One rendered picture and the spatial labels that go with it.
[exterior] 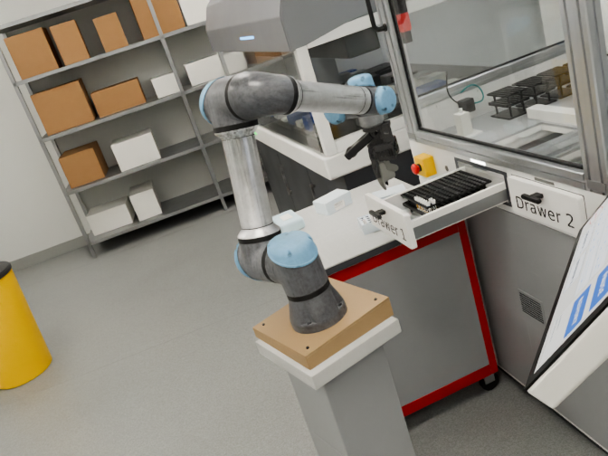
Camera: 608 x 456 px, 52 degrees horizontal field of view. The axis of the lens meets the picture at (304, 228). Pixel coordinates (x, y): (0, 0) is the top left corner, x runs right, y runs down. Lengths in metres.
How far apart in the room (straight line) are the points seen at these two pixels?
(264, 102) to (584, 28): 0.71
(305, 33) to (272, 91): 1.11
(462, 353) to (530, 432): 0.34
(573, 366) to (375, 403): 0.85
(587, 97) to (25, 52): 4.61
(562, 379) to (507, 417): 1.48
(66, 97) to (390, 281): 3.90
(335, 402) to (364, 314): 0.23
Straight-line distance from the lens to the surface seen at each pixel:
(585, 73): 1.52
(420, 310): 2.21
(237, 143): 1.59
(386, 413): 1.75
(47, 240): 6.24
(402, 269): 2.12
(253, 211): 1.61
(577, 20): 1.50
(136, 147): 5.49
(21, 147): 6.06
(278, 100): 1.50
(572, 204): 1.68
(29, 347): 3.99
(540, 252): 1.92
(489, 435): 2.38
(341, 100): 1.64
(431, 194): 1.95
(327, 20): 2.62
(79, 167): 5.58
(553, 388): 0.98
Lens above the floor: 1.58
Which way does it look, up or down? 20 degrees down
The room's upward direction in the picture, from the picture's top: 18 degrees counter-clockwise
